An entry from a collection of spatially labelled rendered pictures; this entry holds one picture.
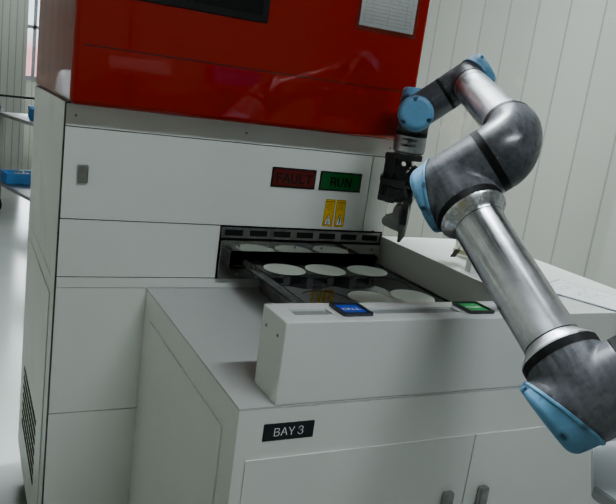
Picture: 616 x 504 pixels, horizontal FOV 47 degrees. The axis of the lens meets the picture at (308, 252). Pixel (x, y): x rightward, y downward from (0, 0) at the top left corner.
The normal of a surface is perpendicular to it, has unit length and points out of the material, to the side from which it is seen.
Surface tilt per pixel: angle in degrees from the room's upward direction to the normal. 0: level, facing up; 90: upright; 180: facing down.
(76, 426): 90
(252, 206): 90
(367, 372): 90
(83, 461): 90
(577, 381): 60
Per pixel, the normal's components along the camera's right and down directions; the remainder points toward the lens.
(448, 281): -0.90, -0.03
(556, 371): -0.69, -0.25
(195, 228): 0.43, 0.26
